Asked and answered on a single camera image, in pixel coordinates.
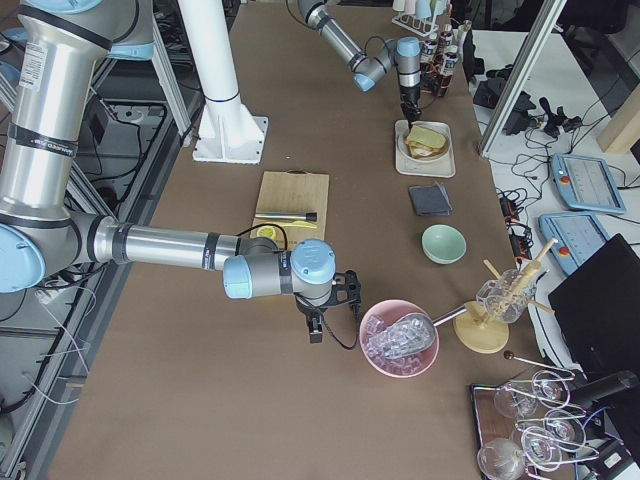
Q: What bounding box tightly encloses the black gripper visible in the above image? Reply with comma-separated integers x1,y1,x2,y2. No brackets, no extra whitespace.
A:
294,270,361,343
399,85,421,126

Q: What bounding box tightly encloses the bread slice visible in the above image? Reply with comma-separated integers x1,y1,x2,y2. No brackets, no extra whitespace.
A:
405,124,447,150
406,143,443,159

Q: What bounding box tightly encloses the white round plate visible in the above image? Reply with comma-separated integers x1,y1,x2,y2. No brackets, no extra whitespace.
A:
397,123,449,161

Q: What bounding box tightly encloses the cream rabbit tray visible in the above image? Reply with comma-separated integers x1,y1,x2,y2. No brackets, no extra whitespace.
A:
394,120,456,178

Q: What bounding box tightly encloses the wine glass rack tray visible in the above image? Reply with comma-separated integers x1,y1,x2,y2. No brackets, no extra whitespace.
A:
469,367,640,480

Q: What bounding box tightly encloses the pink ice bowl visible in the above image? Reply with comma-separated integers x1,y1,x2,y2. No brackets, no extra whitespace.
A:
359,299,439,378

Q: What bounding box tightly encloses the left tea bottle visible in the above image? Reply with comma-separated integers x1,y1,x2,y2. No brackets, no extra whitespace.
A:
420,33,438,74

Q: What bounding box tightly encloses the tea bottle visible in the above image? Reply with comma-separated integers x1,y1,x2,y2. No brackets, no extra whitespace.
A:
436,24,453,55
434,45,459,98
420,33,438,74

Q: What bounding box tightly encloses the front tea bottle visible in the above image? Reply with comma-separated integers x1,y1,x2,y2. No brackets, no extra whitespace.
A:
434,45,459,98

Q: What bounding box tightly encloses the grey folded cloth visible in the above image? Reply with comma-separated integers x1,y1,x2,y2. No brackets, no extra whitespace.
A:
408,182,453,216

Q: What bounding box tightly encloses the right tea bottle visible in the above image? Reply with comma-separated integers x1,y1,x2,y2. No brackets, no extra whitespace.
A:
436,24,453,55

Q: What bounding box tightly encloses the steel ice scoop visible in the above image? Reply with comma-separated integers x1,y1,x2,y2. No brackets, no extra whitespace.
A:
364,306,467,360

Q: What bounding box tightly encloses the white cup rack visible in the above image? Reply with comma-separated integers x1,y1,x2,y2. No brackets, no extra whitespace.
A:
392,0,449,37

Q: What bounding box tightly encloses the yellow plastic knife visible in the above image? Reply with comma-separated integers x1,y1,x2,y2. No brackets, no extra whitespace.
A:
289,220,318,229

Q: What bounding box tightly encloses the half lemon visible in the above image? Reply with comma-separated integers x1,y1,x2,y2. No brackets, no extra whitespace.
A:
256,225,278,240

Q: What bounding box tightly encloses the green ceramic bowl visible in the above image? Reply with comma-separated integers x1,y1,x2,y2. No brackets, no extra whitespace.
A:
421,224,467,265

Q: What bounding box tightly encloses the bamboo cutting board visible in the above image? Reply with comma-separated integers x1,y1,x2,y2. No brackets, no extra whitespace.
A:
255,171,330,244

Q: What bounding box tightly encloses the wooden cup stand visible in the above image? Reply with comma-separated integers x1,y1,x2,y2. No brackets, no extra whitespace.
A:
454,238,558,354

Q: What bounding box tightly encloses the upper teach pendant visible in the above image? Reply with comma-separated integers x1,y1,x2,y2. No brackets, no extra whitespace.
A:
550,154,627,214

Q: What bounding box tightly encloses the teach pendant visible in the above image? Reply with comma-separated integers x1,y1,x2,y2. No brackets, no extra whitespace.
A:
550,154,627,214
538,212,610,275

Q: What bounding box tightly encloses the glass mug on stand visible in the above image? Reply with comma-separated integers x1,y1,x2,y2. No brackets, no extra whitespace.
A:
476,269,536,324

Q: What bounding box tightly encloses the lower teach pendant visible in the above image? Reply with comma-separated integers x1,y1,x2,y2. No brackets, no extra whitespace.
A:
538,212,610,275

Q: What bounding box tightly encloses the black laptop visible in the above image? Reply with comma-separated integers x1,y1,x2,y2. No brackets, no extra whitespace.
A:
549,234,639,375

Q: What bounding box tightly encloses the copper wire bottle rack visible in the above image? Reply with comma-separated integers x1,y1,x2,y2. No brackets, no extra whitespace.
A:
421,54,443,97

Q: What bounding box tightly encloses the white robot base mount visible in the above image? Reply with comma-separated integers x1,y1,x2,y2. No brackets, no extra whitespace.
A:
179,0,268,165

